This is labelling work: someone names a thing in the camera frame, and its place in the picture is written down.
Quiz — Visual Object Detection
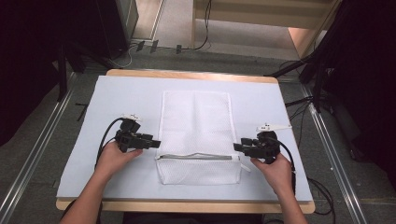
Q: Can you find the black looped floor cable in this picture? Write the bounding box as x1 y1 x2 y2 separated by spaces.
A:
306 176 336 224

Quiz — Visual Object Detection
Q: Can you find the black hanging cable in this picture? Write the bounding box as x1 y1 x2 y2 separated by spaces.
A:
181 0 214 52

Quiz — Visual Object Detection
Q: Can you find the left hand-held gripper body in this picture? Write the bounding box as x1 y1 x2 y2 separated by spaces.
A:
114 113 148 154

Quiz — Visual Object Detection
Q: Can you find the wooden shelf unit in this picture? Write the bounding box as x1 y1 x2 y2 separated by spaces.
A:
191 0 344 61

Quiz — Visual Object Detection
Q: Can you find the white floor cable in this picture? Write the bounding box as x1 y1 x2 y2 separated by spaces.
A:
111 42 139 70

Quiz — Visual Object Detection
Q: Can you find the dark cabinet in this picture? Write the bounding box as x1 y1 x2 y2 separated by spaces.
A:
92 0 140 61

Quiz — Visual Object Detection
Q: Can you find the wooden table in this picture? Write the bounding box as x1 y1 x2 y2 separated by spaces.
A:
55 68 317 216

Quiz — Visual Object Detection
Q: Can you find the white mesh laundry bag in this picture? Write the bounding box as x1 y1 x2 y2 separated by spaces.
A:
155 90 251 187

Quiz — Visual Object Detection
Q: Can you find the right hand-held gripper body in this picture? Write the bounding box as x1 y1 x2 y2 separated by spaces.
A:
250 122 292 165

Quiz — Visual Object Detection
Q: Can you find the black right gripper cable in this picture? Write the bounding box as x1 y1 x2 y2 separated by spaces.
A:
273 137 297 196

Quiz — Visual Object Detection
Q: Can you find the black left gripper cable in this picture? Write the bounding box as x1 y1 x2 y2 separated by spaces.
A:
93 117 126 171

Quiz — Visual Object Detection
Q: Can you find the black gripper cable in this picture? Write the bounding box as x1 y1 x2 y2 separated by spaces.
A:
273 137 297 196
93 117 126 171

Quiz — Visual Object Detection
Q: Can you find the person's left hand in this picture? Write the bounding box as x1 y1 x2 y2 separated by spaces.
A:
94 141 145 179

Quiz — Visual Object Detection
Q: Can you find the metal floor rail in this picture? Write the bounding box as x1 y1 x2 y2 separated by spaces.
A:
299 83 369 224
0 72 78 224

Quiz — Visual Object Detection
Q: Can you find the person's right hand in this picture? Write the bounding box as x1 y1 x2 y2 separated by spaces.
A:
249 153 295 195

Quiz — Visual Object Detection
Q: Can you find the white table mat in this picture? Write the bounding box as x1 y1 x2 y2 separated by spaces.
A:
56 75 314 203

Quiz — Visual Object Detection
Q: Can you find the person's dark clothing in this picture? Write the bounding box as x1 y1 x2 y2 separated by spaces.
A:
122 212 264 224

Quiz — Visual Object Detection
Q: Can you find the black metal stand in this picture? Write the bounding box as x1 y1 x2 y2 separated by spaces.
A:
56 41 87 103
263 50 326 114

